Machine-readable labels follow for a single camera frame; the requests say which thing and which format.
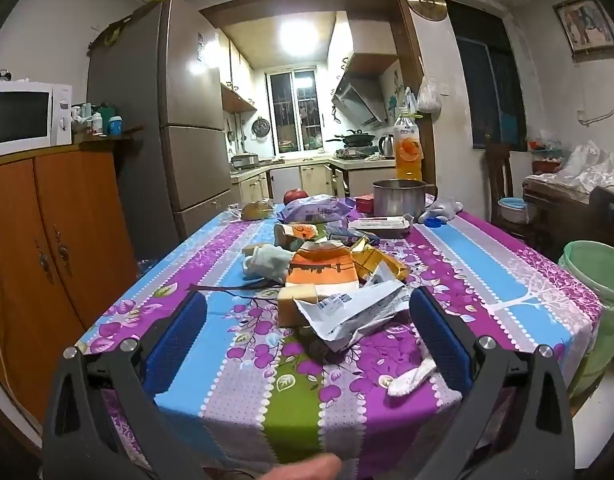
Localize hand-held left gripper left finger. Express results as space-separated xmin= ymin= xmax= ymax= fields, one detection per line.
xmin=42 ymin=290 xmax=208 ymax=480

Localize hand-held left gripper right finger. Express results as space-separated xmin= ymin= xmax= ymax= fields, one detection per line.
xmin=408 ymin=287 xmax=575 ymax=480

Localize white paper packaging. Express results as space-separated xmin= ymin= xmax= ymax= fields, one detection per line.
xmin=293 ymin=262 xmax=413 ymax=354

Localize yellow sponge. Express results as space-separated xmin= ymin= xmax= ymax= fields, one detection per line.
xmin=277 ymin=283 xmax=319 ymax=329

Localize orange and white snack bag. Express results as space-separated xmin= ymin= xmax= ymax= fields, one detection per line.
xmin=287 ymin=241 xmax=361 ymax=301

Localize green trash bin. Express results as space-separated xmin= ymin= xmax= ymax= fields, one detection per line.
xmin=558 ymin=240 xmax=614 ymax=397

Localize person's left hand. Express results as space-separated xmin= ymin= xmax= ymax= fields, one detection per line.
xmin=259 ymin=454 xmax=344 ymax=480

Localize gold foil wrapper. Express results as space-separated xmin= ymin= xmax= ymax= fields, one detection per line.
xmin=349 ymin=237 xmax=411 ymax=281

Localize white flat carton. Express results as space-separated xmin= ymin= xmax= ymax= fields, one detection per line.
xmin=348 ymin=215 xmax=413 ymax=239

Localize blue small carton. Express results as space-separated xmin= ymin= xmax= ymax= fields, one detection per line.
xmin=327 ymin=225 xmax=369 ymax=244

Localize steel pot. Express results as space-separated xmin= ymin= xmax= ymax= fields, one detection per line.
xmin=372 ymin=179 xmax=439 ymax=219

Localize blue lidded bowl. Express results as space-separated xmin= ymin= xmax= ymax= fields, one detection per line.
xmin=497 ymin=197 xmax=531 ymax=224

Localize bread in plastic bag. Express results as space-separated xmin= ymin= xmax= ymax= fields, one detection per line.
xmin=240 ymin=199 xmax=275 ymax=221

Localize dark wooden chair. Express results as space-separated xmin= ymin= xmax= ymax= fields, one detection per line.
xmin=482 ymin=139 xmax=514 ymax=221
xmin=587 ymin=186 xmax=614 ymax=257

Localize brown wooden table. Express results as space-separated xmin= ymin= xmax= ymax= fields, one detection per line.
xmin=522 ymin=175 xmax=614 ymax=261

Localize purple snack bag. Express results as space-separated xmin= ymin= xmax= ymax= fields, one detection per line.
xmin=276 ymin=195 xmax=357 ymax=225

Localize orange wooden cabinet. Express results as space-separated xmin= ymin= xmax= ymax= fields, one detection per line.
xmin=0 ymin=135 xmax=140 ymax=426

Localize orange juice bottle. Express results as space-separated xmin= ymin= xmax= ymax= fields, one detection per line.
xmin=393 ymin=107 xmax=424 ymax=181

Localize kitchen counter cabinets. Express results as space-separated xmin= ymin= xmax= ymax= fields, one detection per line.
xmin=230 ymin=157 xmax=399 ymax=206

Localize stacked plastic baskets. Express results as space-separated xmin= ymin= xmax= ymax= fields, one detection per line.
xmin=528 ymin=139 xmax=564 ymax=162

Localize black wok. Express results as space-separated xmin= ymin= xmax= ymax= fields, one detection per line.
xmin=327 ymin=130 xmax=376 ymax=147

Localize white satin cloth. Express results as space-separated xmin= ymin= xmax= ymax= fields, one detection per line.
xmin=527 ymin=142 xmax=614 ymax=196

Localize green container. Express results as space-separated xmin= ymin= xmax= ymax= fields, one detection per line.
xmin=97 ymin=102 xmax=118 ymax=133

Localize hanging clear plastic bag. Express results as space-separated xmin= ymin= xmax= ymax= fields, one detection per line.
xmin=416 ymin=77 xmax=443 ymax=114

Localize steel range hood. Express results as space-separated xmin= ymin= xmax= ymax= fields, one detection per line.
xmin=331 ymin=82 xmax=388 ymax=129

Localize grey refrigerator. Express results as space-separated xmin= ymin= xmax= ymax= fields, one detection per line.
xmin=87 ymin=0 xmax=234 ymax=261

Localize kitchen window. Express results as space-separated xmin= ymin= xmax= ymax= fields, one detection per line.
xmin=264 ymin=67 xmax=322 ymax=156

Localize dark window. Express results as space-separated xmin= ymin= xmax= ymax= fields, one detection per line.
xmin=444 ymin=0 xmax=528 ymax=150

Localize white microwave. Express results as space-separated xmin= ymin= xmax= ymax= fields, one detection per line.
xmin=0 ymin=80 xmax=73 ymax=160

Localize gold wall clock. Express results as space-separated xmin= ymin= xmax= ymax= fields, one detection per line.
xmin=404 ymin=0 xmax=447 ymax=22

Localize framed wall picture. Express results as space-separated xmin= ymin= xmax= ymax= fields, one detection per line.
xmin=552 ymin=0 xmax=614 ymax=56

